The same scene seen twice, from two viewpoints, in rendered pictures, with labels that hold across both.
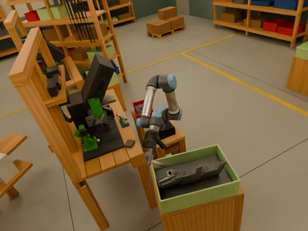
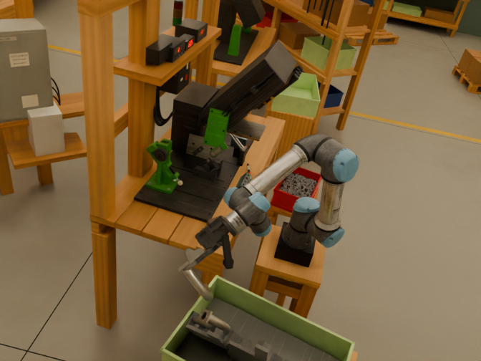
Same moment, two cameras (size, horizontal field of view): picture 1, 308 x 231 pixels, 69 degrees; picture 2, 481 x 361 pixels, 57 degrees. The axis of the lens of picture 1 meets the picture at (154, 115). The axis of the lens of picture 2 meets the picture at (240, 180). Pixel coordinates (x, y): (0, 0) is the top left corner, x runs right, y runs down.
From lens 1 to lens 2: 47 cm
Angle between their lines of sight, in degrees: 19
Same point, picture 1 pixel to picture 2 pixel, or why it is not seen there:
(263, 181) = not seen: outside the picture
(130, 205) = (167, 325)
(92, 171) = (128, 222)
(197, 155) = (304, 331)
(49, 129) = (95, 110)
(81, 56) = (293, 40)
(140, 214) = not seen: hidden behind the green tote
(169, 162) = (247, 304)
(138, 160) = (207, 261)
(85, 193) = (100, 247)
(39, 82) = (140, 31)
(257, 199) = not seen: outside the picture
